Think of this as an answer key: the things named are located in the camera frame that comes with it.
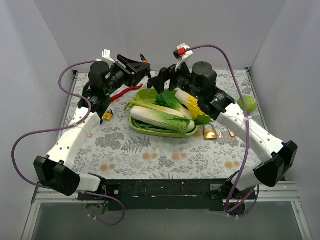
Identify orange black padlock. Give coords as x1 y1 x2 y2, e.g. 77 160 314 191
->
139 53 148 63

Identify yellow padlock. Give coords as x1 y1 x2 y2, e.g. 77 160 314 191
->
99 112 113 125

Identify large brass padlock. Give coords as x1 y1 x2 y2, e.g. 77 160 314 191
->
203 123 218 140

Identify black key bunch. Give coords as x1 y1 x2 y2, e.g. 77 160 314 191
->
147 80 152 95

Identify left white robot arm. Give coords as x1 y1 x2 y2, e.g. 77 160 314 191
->
33 52 151 200

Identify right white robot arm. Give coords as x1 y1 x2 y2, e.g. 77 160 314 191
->
147 61 298 199

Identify green bok choy leaves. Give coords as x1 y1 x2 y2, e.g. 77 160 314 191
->
155 91 183 110

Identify red chili pepper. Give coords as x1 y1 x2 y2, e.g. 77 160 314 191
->
110 84 143 102

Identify yellow leaf cabbage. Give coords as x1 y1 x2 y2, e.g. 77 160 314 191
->
175 89 207 119

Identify green oval tray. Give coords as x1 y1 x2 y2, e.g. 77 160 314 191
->
129 88 198 138

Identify large napa cabbage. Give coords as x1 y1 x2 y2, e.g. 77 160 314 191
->
130 106 196 135

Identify round green cabbage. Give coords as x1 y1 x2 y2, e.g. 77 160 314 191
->
237 95 258 114

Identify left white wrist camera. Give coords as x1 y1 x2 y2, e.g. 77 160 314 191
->
96 49 116 66

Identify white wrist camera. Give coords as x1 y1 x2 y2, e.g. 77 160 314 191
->
96 49 116 66
173 43 194 72

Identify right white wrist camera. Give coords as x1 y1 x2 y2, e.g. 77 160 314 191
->
173 43 194 72

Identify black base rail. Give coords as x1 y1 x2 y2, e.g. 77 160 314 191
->
77 177 256 212

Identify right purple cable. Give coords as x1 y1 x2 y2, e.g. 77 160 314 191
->
189 44 261 219

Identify purple cable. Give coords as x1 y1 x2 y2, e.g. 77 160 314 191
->
189 44 261 219
11 59 126 226

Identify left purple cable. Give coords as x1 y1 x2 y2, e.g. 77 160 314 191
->
11 59 126 226

